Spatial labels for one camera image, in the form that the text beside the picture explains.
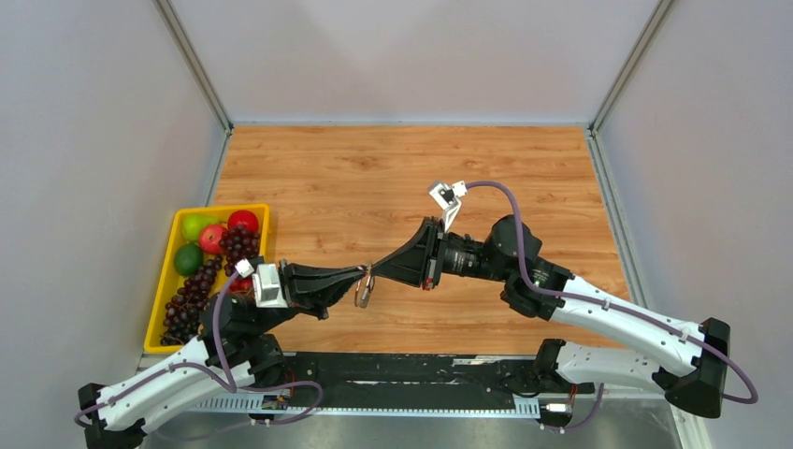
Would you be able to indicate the small red fruits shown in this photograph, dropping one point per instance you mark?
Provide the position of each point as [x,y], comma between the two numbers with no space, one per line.
[241,286]

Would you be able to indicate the lower dark grape bunch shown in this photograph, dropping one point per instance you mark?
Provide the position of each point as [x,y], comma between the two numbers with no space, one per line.
[184,308]

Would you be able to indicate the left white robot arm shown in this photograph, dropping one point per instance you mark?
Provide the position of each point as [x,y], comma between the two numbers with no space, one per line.
[233,351]

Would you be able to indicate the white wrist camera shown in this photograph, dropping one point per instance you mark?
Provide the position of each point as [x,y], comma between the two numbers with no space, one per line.
[448,197]
[266,282]

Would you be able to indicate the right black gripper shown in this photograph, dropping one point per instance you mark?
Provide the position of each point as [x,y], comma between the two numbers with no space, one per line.
[419,261]

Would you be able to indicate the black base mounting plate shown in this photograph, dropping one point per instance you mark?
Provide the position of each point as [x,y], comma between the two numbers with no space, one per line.
[414,382]

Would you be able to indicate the red yellow apple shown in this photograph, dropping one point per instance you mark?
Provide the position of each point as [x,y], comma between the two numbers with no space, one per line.
[210,239]

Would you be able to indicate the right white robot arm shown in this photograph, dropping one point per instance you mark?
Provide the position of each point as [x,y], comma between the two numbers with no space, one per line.
[683,361]

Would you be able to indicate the yellow plastic tray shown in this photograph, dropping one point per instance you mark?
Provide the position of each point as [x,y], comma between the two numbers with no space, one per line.
[170,279]

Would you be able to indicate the red apple top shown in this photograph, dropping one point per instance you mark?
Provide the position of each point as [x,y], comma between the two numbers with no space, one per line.
[243,219]

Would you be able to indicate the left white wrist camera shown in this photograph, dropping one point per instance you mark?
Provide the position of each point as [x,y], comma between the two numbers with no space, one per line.
[266,282]

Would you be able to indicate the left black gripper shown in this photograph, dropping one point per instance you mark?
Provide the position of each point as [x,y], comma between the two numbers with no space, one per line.
[339,280]

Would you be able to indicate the upper dark grape bunch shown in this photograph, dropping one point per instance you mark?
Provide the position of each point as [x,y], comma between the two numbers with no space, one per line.
[238,243]

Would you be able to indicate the dark grape bunch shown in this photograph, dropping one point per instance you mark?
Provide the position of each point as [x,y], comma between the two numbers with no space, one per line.
[238,243]
[184,308]

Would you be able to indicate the green pear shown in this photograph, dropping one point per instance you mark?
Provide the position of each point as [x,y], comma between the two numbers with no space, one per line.
[193,224]

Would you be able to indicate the green lime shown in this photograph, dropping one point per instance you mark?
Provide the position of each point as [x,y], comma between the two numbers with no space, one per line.
[188,259]

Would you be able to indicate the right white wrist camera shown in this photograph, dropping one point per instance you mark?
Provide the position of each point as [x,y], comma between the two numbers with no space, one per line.
[448,197]

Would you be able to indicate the black headed silver key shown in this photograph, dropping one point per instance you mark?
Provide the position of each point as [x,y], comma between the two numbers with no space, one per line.
[368,284]

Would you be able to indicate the silver keyring with keys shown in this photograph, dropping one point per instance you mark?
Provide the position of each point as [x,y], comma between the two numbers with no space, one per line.
[357,300]

